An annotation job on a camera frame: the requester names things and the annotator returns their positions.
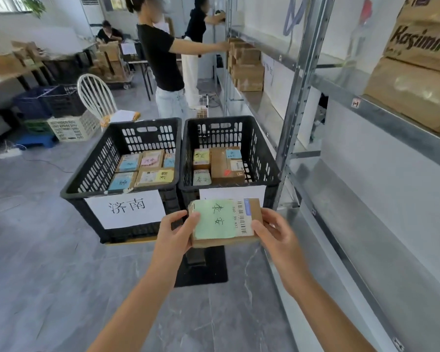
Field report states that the person's left hand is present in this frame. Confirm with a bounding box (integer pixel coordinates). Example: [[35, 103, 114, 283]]
[[152, 210, 201, 270]]

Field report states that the person's right hand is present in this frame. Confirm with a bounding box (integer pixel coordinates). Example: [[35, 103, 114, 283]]
[[251, 208, 311, 294]]

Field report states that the cardboard parcel with green label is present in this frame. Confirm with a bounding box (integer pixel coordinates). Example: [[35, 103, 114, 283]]
[[188, 198, 264, 249]]

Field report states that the person's left forearm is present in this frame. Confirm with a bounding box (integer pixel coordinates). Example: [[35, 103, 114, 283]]
[[88, 254, 181, 352]]

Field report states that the person's right forearm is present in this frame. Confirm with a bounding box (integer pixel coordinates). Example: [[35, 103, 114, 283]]
[[282, 274, 377, 352]]

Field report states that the small parcel with green label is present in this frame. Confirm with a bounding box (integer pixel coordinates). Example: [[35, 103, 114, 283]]
[[192, 169, 212, 187]]

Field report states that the white paper crate sign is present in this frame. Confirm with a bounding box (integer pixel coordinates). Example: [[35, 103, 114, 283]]
[[85, 190, 166, 230], [199, 185, 267, 202]]

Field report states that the flat parcel with yellow label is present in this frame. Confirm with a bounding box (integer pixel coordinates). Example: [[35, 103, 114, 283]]
[[134, 168, 175, 187]]

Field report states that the large brown cardboard parcel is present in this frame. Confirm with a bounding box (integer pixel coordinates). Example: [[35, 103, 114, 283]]
[[210, 146, 246, 186]]

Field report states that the small parcel with yellow label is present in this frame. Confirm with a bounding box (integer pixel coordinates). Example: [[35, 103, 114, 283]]
[[193, 149, 211, 170]]

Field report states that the black plastic crate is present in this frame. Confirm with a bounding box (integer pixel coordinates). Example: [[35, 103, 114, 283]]
[[60, 118, 183, 244], [178, 116, 282, 210]]

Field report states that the small parcel with pink label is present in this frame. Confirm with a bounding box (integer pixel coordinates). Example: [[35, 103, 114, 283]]
[[139, 150, 165, 169]]

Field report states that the papers and parcel pile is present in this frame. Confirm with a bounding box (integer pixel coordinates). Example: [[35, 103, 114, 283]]
[[100, 109, 141, 129]]

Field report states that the grey metal shelving rack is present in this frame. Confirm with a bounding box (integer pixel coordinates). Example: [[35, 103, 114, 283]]
[[220, 0, 440, 352]]

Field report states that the white plastic crate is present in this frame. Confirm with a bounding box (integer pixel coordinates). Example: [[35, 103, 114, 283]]
[[47, 110, 101, 143]]

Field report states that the stack of cardboard boxes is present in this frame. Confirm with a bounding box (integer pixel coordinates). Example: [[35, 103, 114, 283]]
[[227, 37, 265, 93]]

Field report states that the white spindle-back chair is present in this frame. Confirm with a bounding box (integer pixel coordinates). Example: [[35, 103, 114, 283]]
[[77, 73, 119, 122]]

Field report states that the blue plastic stool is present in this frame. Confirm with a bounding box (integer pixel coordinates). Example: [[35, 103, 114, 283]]
[[16, 133, 58, 149]]

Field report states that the black mesh crate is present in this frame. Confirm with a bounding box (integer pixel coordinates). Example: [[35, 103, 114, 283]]
[[40, 85, 87, 118]]

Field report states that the green plastic crate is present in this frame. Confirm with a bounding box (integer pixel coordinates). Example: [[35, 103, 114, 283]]
[[22, 119, 54, 135]]

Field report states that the heap of cardboard boxes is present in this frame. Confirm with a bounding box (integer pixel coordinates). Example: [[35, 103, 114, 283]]
[[89, 41, 133, 84]]

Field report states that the large plain cardboard carton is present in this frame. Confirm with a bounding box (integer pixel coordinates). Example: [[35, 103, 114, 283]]
[[363, 56, 440, 133]]

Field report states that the blue plastic crate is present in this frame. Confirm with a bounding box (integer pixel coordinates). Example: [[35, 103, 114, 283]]
[[13, 87, 59, 120]]

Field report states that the wooden table with black legs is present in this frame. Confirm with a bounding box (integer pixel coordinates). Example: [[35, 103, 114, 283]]
[[0, 61, 56, 93]]

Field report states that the white standing air conditioner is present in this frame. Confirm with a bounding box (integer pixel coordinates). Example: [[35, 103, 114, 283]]
[[79, 0, 106, 27]]

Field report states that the pile of brown parcels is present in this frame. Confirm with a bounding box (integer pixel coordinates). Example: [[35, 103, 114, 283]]
[[0, 40, 44, 75]]

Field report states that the large printed cardboard carton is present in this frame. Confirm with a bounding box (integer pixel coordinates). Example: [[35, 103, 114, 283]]
[[383, 0, 440, 76]]

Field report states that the green potted plant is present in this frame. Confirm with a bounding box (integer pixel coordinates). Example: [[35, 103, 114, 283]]
[[21, 0, 47, 19]]

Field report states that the blue hanging strap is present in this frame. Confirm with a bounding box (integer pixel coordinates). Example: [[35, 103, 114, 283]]
[[283, 0, 306, 37]]

